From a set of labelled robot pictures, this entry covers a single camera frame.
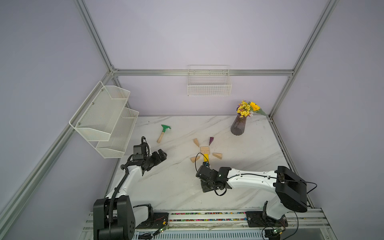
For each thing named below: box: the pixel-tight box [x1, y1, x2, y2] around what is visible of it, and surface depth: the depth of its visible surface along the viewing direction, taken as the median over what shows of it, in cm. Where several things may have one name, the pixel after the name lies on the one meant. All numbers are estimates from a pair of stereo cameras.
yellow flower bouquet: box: [236, 100, 267, 118], surface depth 92 cm
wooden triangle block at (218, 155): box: [212, 152, 222, 160], surface depth 98 cm
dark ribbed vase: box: [230, 108, 247, 136], surface depth 107 cm
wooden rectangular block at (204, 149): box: [200, 146, 210, 152], surface depth 103 cm
